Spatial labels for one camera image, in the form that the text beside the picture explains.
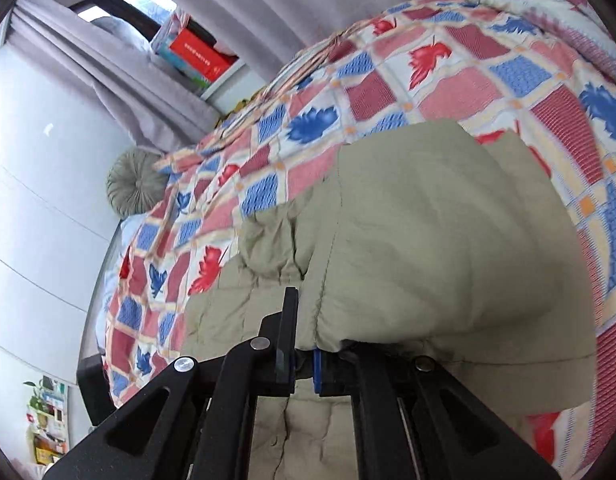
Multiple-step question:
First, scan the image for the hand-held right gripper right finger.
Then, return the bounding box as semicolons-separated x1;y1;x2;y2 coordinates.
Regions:
313;340;562;480

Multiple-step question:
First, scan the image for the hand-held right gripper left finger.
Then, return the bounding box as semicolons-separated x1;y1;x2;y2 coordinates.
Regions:
42;287;299;480

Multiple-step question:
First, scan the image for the khaki padded jacket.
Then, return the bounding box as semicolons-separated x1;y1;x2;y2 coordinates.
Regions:
180;119;597;480

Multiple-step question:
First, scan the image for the round grey pleated cushion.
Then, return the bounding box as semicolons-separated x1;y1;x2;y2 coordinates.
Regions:
106;146;169;220

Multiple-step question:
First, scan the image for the cluttered shelf with plants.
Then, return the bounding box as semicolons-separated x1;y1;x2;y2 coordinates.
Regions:
22;374;70;467

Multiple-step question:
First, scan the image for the white wardrobe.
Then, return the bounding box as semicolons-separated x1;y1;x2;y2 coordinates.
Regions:
0;35;139;411

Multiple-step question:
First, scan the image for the leaf print patchwork blanket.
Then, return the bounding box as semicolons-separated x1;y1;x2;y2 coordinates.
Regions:
102;0;616;471

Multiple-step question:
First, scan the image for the teal book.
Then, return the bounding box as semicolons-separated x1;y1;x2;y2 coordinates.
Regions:
155;50;213;89

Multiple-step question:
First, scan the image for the red box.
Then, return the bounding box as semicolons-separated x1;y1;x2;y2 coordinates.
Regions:
169;28;239;83

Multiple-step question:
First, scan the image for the grey curtain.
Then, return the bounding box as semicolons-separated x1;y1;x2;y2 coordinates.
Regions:
8;0;468;153

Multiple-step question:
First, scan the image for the pale printed package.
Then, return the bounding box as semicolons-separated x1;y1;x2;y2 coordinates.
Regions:
150;7;193;56

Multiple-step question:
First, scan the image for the black bed frame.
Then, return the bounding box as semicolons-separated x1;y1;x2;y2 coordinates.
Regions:
76;354;119;426

